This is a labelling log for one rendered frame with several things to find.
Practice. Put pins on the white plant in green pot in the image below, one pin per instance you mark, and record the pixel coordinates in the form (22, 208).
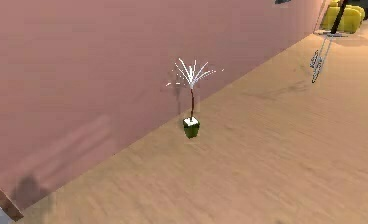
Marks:
(191, 128)

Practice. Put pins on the black floor lamp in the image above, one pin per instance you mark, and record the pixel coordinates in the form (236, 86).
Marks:
(337, 20)

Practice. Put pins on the yellow sofa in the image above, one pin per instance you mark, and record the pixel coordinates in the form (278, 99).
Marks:
(350, 18)

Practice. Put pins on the dark framed wall picture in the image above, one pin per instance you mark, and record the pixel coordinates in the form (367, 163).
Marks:
(282, 1)

